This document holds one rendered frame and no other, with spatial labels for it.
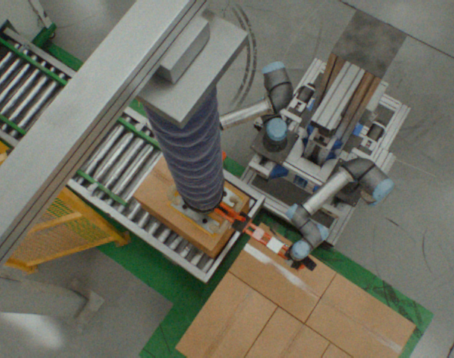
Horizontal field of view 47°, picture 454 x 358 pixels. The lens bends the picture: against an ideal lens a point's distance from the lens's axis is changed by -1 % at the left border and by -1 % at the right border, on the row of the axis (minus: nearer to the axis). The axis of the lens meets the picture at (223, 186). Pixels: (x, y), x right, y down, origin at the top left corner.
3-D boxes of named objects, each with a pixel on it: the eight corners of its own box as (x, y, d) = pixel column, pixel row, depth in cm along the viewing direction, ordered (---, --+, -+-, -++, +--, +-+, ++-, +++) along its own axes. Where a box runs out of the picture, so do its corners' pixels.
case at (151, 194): (143, 209, 363) (131, 195, 324) (177, 162, 371) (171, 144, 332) (214, 259, 353) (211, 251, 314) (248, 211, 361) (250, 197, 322)
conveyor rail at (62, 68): (13, 45, 415) (2, 31, 396) (17, 39, 416) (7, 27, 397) (256, 206, 376) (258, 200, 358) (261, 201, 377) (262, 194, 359)
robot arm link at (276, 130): (269, 148, 310) (270, 139, 297) (262, 127, 313) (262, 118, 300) (288, 142, 311) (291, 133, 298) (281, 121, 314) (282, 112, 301)
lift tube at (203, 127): (165, 186, 257) (103, 63, 137) (194, 148, 262) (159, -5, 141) (206, 214, 254) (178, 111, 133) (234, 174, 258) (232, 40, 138)
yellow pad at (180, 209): (165, 205, 302) (165, 203, 297) (176, 191, 304) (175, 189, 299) (214, 239, 297) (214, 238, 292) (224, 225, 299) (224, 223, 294)
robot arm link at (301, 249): (314, 248, 245) (300, 261, 244) (311, 251, 256) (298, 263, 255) (303, 236, 247) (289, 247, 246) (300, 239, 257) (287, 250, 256)
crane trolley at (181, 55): (124, 56, 135) (115, 36, 126) (161, 10, 139) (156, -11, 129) (174, 88, 133) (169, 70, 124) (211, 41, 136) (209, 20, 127)
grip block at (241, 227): (229, 226, 288) (229, 224, 282) (240, 212, 290) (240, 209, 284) (242, 235, 287) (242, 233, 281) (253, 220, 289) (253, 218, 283)
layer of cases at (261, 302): (181, 345, 378) (174, 347, 339) (259, 232, 398) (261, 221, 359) (323, 450, 358) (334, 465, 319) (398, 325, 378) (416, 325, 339)
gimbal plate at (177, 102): (90, 70, 139) (85, 61, 134) (158, -12, 145) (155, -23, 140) (182, 130, 134) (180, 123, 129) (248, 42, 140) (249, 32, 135)
